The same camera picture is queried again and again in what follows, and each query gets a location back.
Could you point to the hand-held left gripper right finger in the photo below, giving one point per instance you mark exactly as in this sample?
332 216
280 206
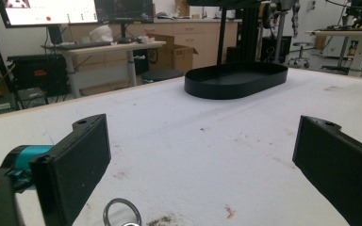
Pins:
339 166

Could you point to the black keyboard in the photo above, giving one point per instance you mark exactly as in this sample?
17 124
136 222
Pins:
75 45

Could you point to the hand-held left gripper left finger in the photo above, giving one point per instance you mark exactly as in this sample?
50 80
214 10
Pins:
72 163

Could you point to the black hard case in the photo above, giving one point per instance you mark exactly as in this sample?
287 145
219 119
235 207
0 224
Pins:
41 73

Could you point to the white work table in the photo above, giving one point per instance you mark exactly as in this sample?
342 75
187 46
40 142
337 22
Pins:
361 39

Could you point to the white bag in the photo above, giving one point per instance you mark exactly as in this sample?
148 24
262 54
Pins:
101 33

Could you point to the wooden cabinet counter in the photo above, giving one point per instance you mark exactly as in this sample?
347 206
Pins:
198 37

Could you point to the silver metal stand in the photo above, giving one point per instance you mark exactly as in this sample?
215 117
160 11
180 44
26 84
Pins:
280 37

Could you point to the bright monitor screen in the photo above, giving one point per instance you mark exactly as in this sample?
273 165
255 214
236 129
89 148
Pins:
53 11

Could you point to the wooden standing desk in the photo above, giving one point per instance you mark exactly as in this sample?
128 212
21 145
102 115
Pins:
113 47

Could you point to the black metal stand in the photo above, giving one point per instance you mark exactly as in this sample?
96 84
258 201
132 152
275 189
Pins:
248 34

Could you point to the dark monitor screen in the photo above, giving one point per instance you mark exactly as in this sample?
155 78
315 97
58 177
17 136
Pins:
124 11

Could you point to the rolling metal stool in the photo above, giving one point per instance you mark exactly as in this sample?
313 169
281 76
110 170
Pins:
301 58

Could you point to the open cardboard box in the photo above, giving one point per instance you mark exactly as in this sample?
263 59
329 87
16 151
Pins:
182 58

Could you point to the black oval tray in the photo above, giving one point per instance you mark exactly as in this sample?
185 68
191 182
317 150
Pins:
232 84

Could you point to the black round stool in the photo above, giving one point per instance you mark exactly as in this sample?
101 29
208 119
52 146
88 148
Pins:
161 74

